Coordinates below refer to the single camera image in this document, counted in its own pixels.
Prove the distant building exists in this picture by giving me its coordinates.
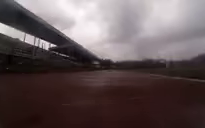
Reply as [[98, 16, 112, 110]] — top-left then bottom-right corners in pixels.
[[171, 52, 205, 69]]

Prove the pale kerb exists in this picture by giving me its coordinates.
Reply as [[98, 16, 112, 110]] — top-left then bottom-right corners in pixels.
[[149, 73, 205, 85]]

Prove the red running track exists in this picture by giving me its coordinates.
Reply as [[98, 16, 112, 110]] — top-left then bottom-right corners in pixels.
[[0, 69, 205, 128]]

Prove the roofed grandstand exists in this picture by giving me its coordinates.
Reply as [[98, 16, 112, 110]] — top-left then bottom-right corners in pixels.
[[0, 0, 106, 73]]

